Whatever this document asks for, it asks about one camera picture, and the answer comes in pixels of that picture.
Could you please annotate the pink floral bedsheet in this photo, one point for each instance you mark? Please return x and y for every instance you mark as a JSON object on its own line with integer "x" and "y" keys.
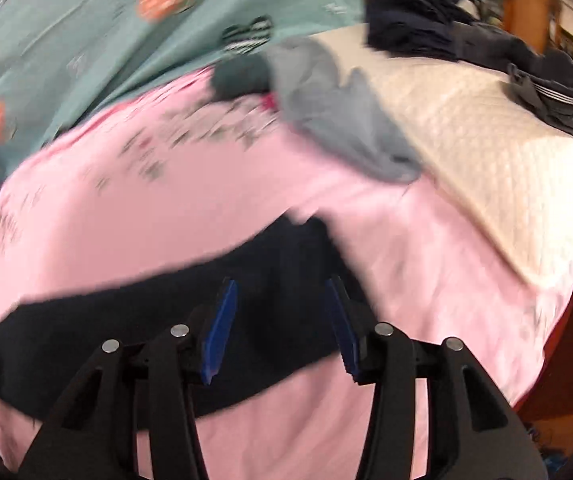
{"x": 191, "y": 210}

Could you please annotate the dark striped garment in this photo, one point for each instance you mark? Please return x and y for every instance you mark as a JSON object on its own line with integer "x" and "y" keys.
{"x": 551, "y": 90}

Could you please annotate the teal printed blanket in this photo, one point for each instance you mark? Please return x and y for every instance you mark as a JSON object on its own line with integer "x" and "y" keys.
{"x": 91, "y": 35}

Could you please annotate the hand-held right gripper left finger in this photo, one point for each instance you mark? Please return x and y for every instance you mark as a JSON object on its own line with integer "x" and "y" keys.
{"x": 221, "y": 325}

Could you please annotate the white quilted blanket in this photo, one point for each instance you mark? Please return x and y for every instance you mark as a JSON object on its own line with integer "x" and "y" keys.
{"x": 491, "y": 135}

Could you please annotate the dark grey garment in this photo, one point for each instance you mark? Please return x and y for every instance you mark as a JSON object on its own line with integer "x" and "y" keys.
{"x": 491, "y": 45}

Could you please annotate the navy garment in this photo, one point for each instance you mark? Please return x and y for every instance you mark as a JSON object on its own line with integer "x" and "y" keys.
{"x": 411, "y": 15}

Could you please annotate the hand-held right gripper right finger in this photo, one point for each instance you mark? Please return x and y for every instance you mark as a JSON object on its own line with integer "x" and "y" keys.
{"x": 339, "y": 325}

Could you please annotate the dark navy pants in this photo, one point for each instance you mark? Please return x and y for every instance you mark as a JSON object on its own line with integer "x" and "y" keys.
{"x": 276, "y": 270}

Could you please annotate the wooden door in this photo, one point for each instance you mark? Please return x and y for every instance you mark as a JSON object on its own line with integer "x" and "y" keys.
{"x": 526, "y": 0}

